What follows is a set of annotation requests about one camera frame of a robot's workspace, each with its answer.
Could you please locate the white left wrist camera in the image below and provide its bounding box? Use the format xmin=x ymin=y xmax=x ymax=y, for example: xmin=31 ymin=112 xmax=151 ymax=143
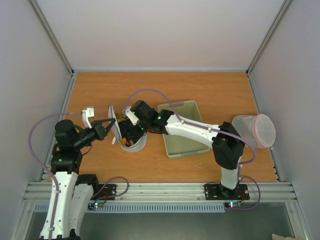
xmin=81 ymin=106 xmax=95 ymax=129

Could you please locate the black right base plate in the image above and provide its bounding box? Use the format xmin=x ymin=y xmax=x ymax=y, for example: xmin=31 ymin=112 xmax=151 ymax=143
xmin=203 ymin=182 xmax=250 ymax=201

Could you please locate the aluminium front rail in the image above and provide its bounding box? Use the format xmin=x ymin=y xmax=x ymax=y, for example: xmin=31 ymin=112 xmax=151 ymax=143
xmin=22 ymin=173 xmax=298 ymax=203

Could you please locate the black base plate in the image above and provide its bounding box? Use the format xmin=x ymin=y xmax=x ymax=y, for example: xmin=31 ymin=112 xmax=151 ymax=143
xmin=203 ymin=182 xmax=250 ymax=201
xmin=91 ymin=184 xmax=117 ymax=201

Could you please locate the green plastic basket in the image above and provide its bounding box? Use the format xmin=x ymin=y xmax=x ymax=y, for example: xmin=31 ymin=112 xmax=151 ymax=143
xmin=162 ymin=100 xmax=211 ymax=160

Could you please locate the grey slotted cable duct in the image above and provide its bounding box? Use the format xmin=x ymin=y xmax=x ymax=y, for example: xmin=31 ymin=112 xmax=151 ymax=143
xmin=33 ymin=203 xmax=226 ymax=214

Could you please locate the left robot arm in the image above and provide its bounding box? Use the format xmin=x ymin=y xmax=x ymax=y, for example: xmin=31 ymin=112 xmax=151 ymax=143
xmin=39 ymin=118 xmax=116 ymax=240

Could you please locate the mustard orange bra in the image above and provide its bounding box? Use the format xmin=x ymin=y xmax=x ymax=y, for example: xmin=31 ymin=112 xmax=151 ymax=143
xmin=114 ymin=112 xmax=126 ymax=122

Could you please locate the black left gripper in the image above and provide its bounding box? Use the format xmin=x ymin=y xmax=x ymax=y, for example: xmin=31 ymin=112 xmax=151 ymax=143
xmin=73 ymin=117 xmax=116 ymax=149

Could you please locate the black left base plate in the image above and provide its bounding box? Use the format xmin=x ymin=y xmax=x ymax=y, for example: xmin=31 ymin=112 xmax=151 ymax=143
xmin=91 ymin=184 xmax=117 ymax=201

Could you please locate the navy blue bra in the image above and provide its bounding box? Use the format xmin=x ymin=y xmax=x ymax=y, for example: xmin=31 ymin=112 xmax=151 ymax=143
xmin=118 ymin=120 xmax=132 ymax=147

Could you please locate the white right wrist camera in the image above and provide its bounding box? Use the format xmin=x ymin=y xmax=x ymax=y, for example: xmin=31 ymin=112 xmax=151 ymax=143
xmin=122 ymin=106 xmax=139 ymax=126

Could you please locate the pink-rimmed mesh laundry bag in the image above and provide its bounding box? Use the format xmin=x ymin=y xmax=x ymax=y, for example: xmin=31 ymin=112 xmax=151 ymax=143
xmin=231 ymin=113 xmax=276 ymax=149

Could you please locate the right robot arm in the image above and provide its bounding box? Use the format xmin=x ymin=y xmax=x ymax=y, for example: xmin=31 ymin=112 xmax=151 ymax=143
xmin=124 ymin=100 xmax=245 ymax=200

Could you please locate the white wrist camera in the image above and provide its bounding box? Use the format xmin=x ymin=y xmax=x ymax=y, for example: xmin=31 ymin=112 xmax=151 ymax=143
xmin=81 ymin=106 xmax=95 ymax=129
xmin=122 ymin=106 xmax=139 ymax=126

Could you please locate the white mesh laundry bag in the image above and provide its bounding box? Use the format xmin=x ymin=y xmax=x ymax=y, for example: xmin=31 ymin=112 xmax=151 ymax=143
xmin=108 ymin=104 xmax=148 ymax=153

